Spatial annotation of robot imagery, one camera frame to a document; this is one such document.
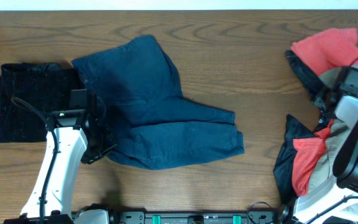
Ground navy blue denim shorts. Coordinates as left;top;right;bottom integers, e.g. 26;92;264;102
72;35;244;170

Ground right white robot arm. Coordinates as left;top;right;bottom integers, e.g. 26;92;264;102
289;65;358;223

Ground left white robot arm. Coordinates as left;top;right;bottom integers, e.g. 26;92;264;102
4;89;111;224

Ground khaki beige shorts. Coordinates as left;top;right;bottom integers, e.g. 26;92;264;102
308;65;358;192

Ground red and black garment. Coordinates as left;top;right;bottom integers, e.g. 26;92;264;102
273;28;358;203

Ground folded black sparkly garment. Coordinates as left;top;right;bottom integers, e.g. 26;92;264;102
0;63;83;143

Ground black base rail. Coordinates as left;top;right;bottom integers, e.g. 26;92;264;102
73;202;291;224

